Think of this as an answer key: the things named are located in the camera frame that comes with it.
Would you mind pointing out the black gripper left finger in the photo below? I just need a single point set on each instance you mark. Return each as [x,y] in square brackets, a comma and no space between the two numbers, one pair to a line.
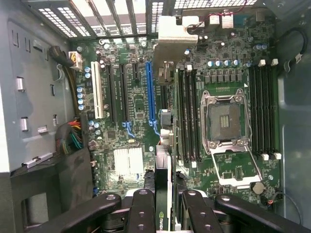
[143,213]

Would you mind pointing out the silver chipset heatsink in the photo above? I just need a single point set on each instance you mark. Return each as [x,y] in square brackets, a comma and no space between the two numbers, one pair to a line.
[128,160]

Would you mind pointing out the white expansion slot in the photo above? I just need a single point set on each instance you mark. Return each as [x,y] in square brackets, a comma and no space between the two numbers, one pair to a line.
[97,92]

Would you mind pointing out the CPU socket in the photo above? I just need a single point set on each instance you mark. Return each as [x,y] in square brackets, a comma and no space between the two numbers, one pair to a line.
[224,121]

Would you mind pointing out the long black expansion slot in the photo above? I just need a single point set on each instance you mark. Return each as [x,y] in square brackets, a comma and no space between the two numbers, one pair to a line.
[111,94]
[124,94]

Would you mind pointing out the open black PC case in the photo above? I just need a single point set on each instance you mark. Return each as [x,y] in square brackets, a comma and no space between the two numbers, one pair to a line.
[294,145]

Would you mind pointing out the silver coin battery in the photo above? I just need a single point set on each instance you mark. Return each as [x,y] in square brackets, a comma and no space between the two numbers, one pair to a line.
[258,188]

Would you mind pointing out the black RAM slot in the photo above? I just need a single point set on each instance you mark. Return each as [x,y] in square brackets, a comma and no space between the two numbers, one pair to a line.
[197,114]
[272,109]
[258,109]
[265,109]
[191,114]
[252,109]
[185,114]

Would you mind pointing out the short black expansion slot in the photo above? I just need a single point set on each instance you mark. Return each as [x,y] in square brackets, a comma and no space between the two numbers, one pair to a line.
[136,71]

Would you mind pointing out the black plastic fan shroud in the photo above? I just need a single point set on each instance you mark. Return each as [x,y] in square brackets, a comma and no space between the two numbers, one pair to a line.
[73,174]

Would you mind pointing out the blue expansion slot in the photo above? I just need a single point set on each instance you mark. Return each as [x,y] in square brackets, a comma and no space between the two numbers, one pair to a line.
[150,92]

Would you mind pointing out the green motherboard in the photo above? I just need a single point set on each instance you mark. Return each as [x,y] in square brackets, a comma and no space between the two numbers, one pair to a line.
[218,170]

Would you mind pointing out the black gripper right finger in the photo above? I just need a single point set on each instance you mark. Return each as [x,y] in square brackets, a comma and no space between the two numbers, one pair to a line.
[198,214]

